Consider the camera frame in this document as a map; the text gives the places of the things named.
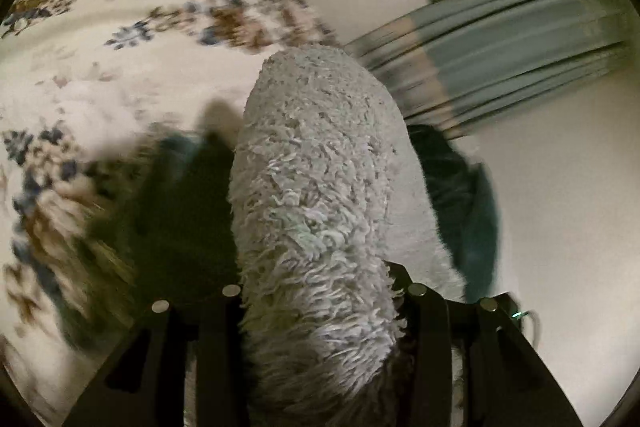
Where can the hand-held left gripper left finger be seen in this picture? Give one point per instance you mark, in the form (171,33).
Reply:
(220,347)

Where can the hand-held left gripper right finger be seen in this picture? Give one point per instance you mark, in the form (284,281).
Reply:
(430,337)

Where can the fluffy white towel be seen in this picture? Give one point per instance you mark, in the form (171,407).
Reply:
(320,207)

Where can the dark green blanket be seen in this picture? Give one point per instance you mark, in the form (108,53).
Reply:
(475,217)

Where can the grey-blue curtain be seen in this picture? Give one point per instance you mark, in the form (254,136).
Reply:
(500,52)

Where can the floral bedspread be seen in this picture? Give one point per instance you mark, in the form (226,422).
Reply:
(125,67)

